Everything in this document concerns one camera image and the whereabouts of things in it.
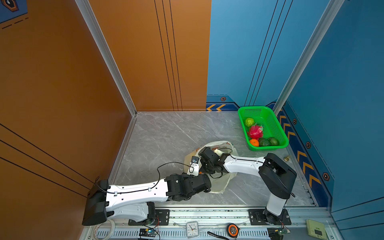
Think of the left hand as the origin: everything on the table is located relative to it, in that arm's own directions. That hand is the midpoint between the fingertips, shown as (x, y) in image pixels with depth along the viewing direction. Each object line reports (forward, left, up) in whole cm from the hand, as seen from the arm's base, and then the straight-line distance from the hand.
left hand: (200, 175), depth 75 cm
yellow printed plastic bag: (0, -11, -11) cm, 16 cm away
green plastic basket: (+51, -50, -10) cm, 72 cm away
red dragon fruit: (+30, -36, -3) cm, 47 cm away
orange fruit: (+25, -36, -7) cm, 44 cm away
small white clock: (-21, +4, -11) cm, 24 cm away
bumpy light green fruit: (+41, -35, -5) cm, 54 cm away
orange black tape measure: (-22, -15, -9) cm, 28 cm away
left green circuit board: (-23, +25, -13) cm, 36 cm away
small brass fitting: (+16, -55, -11) cm, 59 cm away
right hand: (+7, +2, -11) cm, 13 cm away
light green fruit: (+26, -48, -7) cm, 55 cm away
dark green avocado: (+25, -42, -7) cm, 49 cm away
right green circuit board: (-22, -38, -11) cm, 46 cm away
